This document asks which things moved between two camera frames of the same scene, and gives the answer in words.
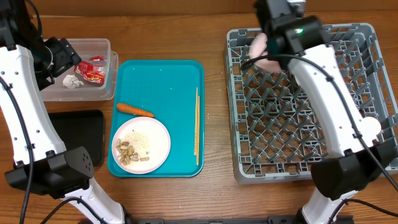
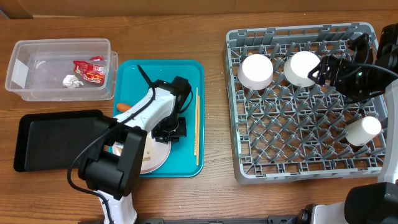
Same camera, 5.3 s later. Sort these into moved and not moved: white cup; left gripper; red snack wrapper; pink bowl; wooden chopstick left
Moved: left gripper; pink bowl
Not moved: wooden chopstick left; red snack wrapper; white cup
